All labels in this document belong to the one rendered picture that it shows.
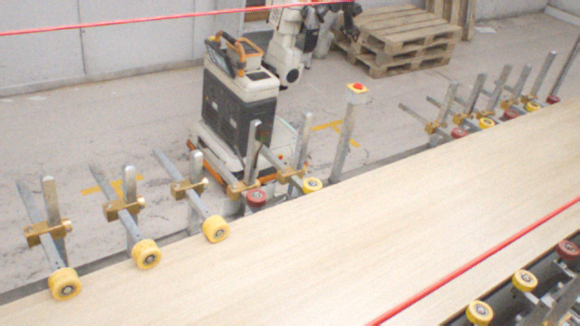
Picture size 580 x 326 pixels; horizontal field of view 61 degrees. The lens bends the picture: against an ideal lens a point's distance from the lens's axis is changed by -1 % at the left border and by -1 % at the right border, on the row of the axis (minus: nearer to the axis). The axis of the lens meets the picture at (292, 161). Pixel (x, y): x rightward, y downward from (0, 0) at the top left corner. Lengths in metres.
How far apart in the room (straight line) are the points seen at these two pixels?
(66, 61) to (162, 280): 3.07
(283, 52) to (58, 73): 2.04
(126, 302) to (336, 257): 0.71
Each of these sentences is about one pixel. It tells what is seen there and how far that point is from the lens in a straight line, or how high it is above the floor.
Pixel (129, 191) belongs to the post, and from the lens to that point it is 1.75.
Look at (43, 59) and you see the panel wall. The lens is 4.41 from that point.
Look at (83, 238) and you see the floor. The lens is 3.08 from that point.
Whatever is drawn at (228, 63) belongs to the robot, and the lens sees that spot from 2.93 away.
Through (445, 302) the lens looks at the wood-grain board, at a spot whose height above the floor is 0.90.
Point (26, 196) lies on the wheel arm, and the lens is 1.89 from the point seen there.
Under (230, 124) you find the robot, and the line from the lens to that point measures 3.15.
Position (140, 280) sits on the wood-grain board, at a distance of 1.64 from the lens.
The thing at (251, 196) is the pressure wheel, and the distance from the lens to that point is 1.94.
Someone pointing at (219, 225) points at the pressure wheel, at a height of 0.98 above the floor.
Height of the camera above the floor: 2.15
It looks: 35 degrees down
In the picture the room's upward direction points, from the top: 10 degrees clockwise
